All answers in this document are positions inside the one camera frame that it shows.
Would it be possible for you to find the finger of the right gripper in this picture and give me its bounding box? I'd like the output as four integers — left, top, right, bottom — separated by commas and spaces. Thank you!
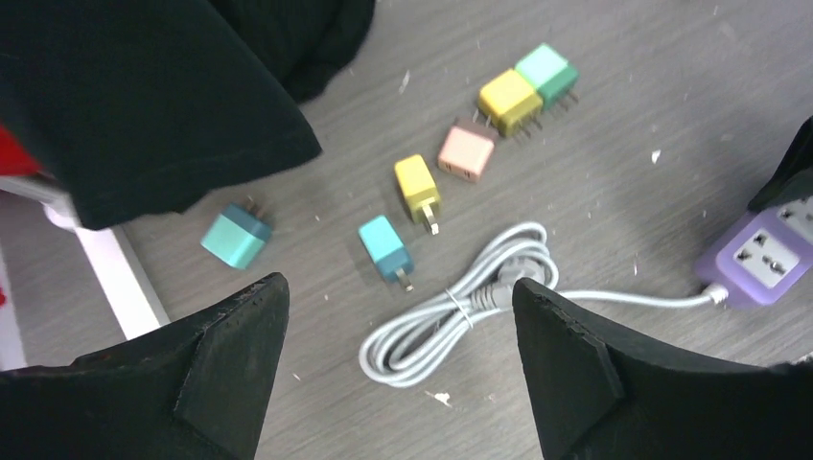
747, 118, 812, 213

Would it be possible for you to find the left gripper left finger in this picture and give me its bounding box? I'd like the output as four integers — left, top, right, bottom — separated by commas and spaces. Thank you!
1, 273, 290, 459

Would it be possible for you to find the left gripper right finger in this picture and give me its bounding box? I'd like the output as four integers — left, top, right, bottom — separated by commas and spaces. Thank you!
512, 278, 812, 459

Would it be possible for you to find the purple power strip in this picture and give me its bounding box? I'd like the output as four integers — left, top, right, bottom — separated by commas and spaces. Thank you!
695, 196, 812, 309

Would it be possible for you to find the teal adapter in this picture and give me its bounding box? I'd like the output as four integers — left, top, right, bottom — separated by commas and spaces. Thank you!
358, 215, 414, 291
200, 196, 272, 270

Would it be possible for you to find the white cable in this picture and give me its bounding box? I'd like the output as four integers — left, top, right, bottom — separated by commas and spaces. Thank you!
358, 220, 732, 389

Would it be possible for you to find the green adapter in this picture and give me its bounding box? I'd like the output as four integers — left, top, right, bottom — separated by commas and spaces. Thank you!
514, 43, 580, 111

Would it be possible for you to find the yellow adapter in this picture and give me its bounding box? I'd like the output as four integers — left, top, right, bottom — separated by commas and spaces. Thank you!
476, 69, 544, 137
393, 154, 440, 235

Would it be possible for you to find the brown plug adapter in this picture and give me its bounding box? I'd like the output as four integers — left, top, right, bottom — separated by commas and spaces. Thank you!
437, 117, 499, 182

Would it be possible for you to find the white clothes rack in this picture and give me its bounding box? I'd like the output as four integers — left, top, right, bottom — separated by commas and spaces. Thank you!
1, 175, 170, 339

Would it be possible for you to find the black t-shirt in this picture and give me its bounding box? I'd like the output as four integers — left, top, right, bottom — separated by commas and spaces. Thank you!
1, 1, 376, 230

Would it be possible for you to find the red t-shirt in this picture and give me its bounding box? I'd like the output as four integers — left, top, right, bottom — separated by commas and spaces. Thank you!
0, 125, 43, 176

